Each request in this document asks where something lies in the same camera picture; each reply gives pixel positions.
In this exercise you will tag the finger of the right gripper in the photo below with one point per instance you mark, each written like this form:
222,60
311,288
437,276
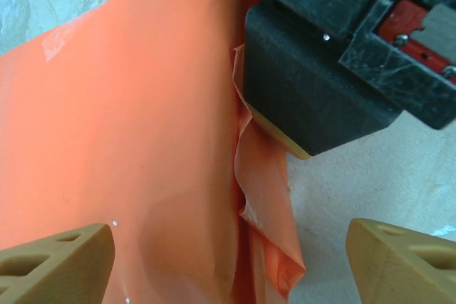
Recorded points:
303,97

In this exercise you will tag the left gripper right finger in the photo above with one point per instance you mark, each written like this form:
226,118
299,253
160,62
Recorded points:
399,268

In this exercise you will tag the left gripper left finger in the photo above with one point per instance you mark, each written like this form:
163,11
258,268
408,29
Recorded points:
71,275

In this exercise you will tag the orange wrapping paper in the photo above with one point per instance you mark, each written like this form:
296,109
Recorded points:
124,122

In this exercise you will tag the clear adhesive tape piece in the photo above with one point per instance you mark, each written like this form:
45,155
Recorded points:
53,44

